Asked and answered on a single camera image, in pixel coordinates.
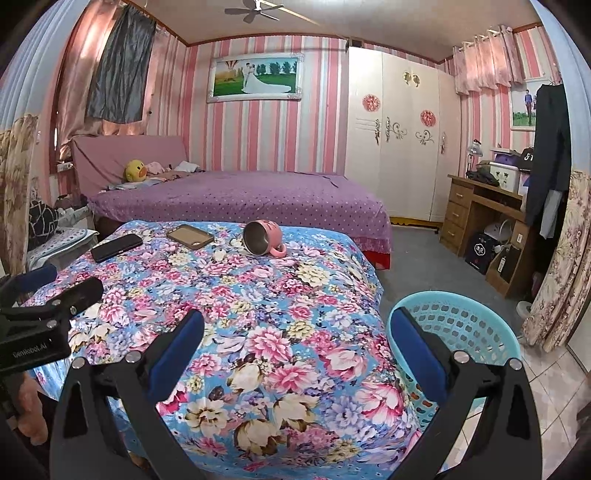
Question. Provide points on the pink covered headboard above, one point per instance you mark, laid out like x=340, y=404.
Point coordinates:
x=111, y=157

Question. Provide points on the yellow duck plush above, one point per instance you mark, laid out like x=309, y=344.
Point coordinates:
x=135, y=170

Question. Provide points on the pink satin curtain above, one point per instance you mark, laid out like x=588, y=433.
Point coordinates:
x=78, y=69

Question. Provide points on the floral tablecloth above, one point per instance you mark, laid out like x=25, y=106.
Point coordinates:
x=277, y=346

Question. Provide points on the framed wedding picture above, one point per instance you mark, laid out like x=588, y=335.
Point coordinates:
x=254, y=77

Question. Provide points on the ceiling fan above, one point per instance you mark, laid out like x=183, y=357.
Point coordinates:
x=256, y=11

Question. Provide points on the light blue plastic basket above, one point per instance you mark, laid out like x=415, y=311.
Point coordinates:
x=471, y=323

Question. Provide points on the black patterned bag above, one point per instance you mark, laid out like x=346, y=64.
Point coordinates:
x=44, y=225

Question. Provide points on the white sheer curtain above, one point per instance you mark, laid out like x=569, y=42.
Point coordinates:
x=32, y=60

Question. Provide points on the white wardrobe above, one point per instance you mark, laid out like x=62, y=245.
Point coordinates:
x=401, y=175

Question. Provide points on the wooden desk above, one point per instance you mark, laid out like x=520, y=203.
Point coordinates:
x=457, y=207

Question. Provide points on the small white fan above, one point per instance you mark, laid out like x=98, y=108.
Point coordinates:
x=498, y=230

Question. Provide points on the white cloth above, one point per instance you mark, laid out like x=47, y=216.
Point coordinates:
x=187, y=166

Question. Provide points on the white storage box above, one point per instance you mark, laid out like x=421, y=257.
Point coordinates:
x=507, y=176

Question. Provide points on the brown cardboard box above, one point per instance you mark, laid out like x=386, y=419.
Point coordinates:
x=505, y=267

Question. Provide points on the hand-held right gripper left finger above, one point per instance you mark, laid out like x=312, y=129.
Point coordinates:
x=178, y=346

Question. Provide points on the black smartphone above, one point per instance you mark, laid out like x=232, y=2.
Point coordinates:
x=116, y=248

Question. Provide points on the pink steel-lined mug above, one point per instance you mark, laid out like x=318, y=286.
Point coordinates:
x=261, y=237

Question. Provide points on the grey curtain cloth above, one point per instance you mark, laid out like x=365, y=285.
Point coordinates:
x=122, y=69

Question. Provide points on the pink curtain valance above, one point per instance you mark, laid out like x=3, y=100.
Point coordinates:
x=485, y=60

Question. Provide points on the bed with purple bedspread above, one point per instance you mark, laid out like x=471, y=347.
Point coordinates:
x=240, y=198

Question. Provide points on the polka-dot cushion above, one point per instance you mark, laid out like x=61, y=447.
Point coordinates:
x=64, y=244

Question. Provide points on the brown rectangular tray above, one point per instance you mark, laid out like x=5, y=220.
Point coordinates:
x=190, y=237

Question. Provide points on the person's left hand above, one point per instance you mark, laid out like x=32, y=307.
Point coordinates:
x=32, y=406

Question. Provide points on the white floor fan stand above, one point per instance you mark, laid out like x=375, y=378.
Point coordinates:
x=523, y=309

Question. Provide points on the desk lamp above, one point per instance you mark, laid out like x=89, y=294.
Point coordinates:
x=474, y=148

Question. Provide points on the dark hanging jacket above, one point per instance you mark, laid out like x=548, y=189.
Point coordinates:
x=549, y=147

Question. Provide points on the black printed box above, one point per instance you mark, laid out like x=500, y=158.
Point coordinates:
x=480, y=253

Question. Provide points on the dark folded clothes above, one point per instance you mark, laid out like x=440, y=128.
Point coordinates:
x=482, y=176

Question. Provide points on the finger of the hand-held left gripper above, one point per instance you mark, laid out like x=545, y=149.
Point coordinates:
x=39, y=274
x=83, y=293

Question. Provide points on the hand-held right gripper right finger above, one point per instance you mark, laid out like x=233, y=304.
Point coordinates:
x=418, y=350

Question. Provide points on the pink plush toy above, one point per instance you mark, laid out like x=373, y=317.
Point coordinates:
x=155, y=168

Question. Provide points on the beige floral curtain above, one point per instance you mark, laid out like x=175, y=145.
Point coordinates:
x=16, y=194

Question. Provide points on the small framed photo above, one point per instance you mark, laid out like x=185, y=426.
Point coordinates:
x=521, y=108

